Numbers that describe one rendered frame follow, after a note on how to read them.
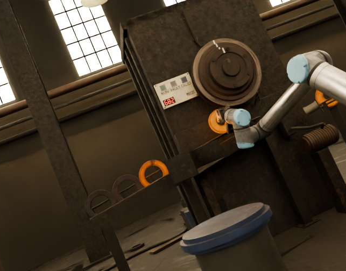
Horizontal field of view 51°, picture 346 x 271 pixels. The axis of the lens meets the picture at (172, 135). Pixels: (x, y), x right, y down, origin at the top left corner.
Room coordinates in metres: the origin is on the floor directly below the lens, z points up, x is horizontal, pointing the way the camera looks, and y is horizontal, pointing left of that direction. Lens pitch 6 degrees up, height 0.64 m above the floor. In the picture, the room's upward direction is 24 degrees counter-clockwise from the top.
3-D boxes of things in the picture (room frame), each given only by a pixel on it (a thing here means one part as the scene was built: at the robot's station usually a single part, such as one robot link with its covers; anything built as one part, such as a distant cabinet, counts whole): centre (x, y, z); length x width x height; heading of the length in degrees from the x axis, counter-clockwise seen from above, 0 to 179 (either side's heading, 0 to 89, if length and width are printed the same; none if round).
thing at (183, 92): (2.44, -0.15, 1.15); 0.26 x 0.02 x 0.18; 101
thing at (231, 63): (2.30, -0.52, 1.11); 0.28 x 0.06 x 0.28; 101
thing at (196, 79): (2.40, -0.50, 1.11); 0.47 x 0.06 x 0.47; 101
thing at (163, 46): (2.82, -0.42, 0.88); 1.08 x 0.73 x 1.76; 101
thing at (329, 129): (2.33, -0.85, 0.27); 0.22 x 0.13 x 0.53; 101
